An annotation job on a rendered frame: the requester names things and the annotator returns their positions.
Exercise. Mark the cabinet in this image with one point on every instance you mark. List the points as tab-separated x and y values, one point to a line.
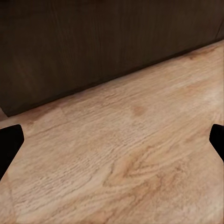
50	49

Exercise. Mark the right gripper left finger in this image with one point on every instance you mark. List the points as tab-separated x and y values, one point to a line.
11	140

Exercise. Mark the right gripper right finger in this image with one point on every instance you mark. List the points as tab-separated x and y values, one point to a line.
217	139

